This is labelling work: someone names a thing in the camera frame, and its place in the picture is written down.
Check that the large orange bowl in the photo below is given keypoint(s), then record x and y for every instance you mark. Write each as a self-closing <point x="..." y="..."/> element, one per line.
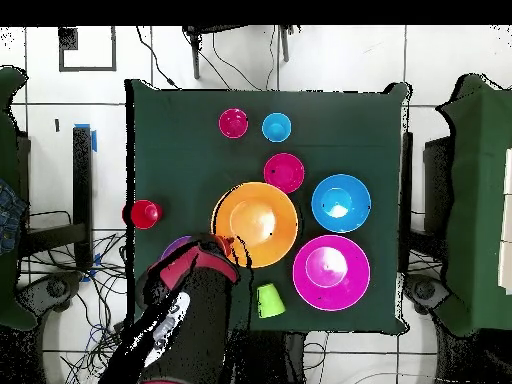
<point x="260" y="216"/>

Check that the green cup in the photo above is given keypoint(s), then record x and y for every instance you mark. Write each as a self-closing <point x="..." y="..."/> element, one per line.
<point x="270" y="302"/>

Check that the small crimson pink bowl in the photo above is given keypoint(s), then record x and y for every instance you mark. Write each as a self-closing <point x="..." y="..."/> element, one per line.
<point x="284" y="173"/>

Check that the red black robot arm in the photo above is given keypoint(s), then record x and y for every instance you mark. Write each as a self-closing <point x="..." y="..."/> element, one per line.
<point x="204" y="312"/>

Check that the purple bowl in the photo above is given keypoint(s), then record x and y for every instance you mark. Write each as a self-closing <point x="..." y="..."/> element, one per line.
<point x="176" y="244"/>

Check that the red cup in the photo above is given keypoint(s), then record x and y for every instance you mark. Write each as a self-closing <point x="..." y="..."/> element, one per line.
<point x="144" y="214"/>

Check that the dark green tablecloth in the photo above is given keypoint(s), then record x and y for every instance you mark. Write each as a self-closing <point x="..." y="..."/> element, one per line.
<point x="180" y="160"/>

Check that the large magenta bowl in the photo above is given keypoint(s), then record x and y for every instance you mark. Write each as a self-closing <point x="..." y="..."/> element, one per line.
<point x="332" y="268"/>

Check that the crimson pink cup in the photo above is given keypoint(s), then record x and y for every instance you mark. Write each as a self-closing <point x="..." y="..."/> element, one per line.
<point x="233" y="123"/>

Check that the blue bowl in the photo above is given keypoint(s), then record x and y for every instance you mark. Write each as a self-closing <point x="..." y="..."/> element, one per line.
<point x="344" y="200"/>

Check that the blue cup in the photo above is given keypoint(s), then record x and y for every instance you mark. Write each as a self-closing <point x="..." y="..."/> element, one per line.
<point x="276" y="127"/>

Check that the black metal bar stand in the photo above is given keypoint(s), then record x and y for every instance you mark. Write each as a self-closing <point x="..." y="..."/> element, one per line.
<point x="82" y="180"/>

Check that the blue tape strip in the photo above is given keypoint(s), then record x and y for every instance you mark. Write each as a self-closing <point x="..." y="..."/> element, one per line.
<point x="94" y="142"/>

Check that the dark metal legged stand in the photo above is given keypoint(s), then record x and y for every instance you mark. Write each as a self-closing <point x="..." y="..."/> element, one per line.
<point x="196" y="60"/>

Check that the small dark floor object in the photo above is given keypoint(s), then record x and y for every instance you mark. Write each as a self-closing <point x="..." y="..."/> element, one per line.
<point x="57" y="124"/>

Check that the blue denim fabric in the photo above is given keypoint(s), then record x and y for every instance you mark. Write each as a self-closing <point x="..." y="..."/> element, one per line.
<point x="10" y="216"/>

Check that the green cloth covered table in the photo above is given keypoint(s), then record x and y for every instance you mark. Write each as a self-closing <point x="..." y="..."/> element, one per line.
<point x="6" y="160"/>
<point x="480" y="180"/>

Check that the white box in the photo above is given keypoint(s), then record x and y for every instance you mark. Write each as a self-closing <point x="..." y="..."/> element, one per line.
<point x="506" y="220"/>

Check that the grey square floor frame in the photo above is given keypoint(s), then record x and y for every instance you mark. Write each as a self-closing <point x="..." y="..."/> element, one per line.
<point x="68" y="40"/>

